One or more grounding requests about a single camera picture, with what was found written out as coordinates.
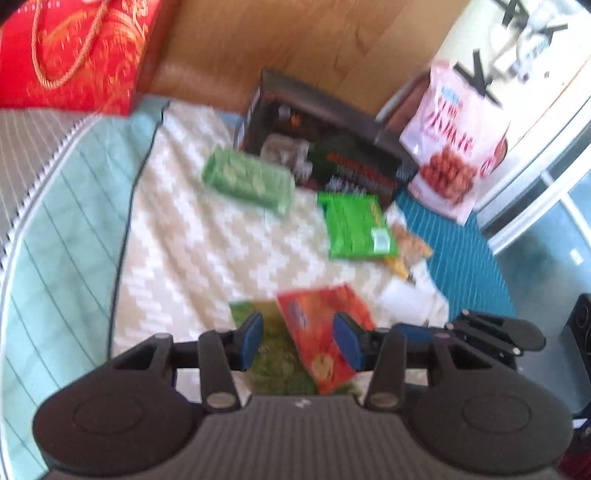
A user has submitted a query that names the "black box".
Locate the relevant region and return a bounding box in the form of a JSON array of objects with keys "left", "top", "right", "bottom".
[{"left": 560, "top": 293, "right": 591, "bottom": 418}]

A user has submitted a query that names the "teal patterned blanket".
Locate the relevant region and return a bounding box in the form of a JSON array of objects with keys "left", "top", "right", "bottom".
[{"left": 392, "top": 187, "right": 518, "bottom": 324}]

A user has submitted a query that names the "red cloth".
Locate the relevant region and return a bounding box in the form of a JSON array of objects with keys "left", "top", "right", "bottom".
[{"left": 558, "top": 427, "right": 591, "bottom": 480}]

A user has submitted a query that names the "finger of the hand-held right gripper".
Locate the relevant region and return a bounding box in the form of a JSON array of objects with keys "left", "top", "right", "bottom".
[{"left": 394, "top": 308, "right": 546, "bottom": 370}]

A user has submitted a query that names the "light green snack packet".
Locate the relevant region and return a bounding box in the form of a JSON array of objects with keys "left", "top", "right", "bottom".
[{"left": 202, "top": 145, "right": 296, "bottom": 217}]

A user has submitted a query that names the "yellow snack packet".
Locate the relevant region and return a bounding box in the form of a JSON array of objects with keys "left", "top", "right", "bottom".
[{"left": 385, "top": 222, "right": 435, "bottom": 280}]

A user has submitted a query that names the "beige zigzag blanket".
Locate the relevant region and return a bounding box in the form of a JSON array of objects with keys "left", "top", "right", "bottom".
[{"left": 111, "top": 99, "right": 451, "bottom": 398}]

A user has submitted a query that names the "black wall sticker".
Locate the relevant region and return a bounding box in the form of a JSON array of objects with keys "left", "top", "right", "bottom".
[
  {"left": 453, "top": 50, "right": 505, "bottom": 108},
  {"left": 501, "top": 0, "right": 570, "bottom": 33}
]

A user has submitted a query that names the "grey checked sheet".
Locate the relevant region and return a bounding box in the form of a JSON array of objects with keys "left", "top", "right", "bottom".
[{"left": 0, "top": 108, "right": 100, "bottom": 250}]

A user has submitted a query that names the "bright green snack packet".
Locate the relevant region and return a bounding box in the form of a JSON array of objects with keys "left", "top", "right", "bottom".
[{"left": 317, "top": 191, "right": 399, "bottom": 260}]

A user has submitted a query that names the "dark green snack packet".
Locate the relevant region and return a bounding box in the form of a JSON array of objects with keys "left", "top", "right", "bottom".
[{"left": 228, "top": 300, "right": 361, "bottom": 397}]

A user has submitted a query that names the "orange-red snack packet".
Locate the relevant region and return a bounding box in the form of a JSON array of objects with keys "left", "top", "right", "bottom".
[{"left": 276, "top": 284, "right": 377, "bottom": 395}]

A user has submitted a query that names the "white window frame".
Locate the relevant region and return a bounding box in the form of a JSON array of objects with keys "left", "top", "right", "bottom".
[{"left": 475, "top": 78, "right": 591, "bottom": 254}]

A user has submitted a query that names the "dark cardboard box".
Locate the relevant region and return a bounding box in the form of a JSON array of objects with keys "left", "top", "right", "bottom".
[{"left": 233, "top": 69, "right": 419, "bottom": 204}]

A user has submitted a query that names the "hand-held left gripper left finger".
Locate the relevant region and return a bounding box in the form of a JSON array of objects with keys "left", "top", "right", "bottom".
[{"left": 108, "top": 311, "right": 265, "bottom": 414}]

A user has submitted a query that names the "red gift bag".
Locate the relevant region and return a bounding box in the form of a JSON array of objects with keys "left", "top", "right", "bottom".
[{"left": 0, "top": 0, "right": 183, "bottom": 116}]

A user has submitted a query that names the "light green striped quilt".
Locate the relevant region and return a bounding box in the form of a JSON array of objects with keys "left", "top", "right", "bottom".
[{"left": 0, "top": 97, "right": 171, "bottom": 480}]

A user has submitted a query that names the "wooden headboard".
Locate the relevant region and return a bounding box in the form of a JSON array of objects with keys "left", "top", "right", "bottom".
[{"left": 134, "top": 0, "right": 472, "bottom": 123}]

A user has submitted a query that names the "large pink snack bag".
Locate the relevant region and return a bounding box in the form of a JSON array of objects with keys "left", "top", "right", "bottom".
[{"left": 399, "top": 60, "right": 513, "bottom": 226}]

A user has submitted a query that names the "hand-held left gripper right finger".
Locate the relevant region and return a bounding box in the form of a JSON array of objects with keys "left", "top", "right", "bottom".
[{"left": 332, "top": 312, "right": 492, "bottom": 412}]

